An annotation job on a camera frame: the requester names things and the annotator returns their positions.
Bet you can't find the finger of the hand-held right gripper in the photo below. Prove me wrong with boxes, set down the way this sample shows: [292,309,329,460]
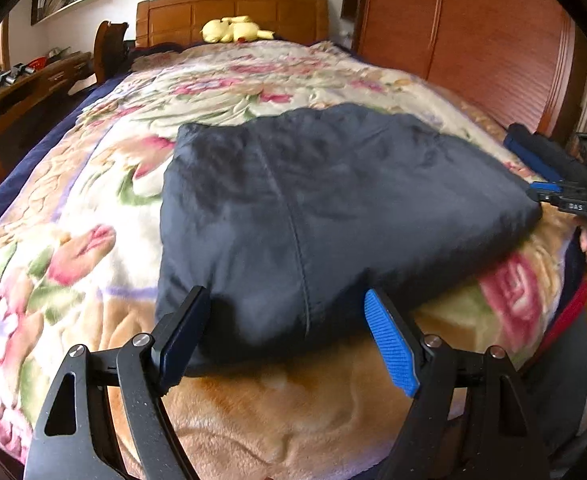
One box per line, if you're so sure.
[526,182,564,207]
[503,122,581,184]

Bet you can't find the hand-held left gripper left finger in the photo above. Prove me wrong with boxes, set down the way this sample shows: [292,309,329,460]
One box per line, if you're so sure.
[23,285,211,480]

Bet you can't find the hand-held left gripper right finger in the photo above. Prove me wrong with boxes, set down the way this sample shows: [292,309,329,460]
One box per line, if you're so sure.
[363,287,551,480]

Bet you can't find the dark navy jacket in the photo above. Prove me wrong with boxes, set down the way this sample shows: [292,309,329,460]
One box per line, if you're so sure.
[154,102,544,378]

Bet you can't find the person's red garment hem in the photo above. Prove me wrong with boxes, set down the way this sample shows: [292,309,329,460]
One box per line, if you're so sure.
[542,280,587,347]

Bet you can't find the wooden wardrobe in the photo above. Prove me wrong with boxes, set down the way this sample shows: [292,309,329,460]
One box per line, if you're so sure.
[356,0,587,136]

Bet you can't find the floral blanket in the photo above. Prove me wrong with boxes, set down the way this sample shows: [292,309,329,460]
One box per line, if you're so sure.
[0,40,587,480]

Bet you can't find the person's grey pants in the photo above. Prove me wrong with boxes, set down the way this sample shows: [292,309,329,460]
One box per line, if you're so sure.
[518,305,587,463]

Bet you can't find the navy bed sheet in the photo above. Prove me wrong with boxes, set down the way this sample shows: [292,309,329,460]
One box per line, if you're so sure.
[0,72,129,253]

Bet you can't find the wooden bed headboard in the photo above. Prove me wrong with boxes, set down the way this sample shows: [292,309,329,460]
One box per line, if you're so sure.
[136,0,330,48]

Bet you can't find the dark pillow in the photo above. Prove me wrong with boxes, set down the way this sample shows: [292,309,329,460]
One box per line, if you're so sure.
[126,42,186,61]

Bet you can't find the wooden desk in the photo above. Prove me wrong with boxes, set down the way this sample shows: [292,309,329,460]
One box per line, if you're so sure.
[0,50,94,211]

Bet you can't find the wooden chair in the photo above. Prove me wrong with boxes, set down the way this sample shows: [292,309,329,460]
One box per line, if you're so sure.
[93,20,130,86]

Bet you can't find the yellow plush toy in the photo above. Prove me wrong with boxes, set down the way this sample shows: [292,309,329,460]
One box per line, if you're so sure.
[200,16,275,44]

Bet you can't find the black metal tool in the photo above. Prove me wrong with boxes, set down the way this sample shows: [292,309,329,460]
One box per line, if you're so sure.
[0,62,29,93]

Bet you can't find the wooden window frame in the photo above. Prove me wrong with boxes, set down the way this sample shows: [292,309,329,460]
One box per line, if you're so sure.
[0,15,11,73]

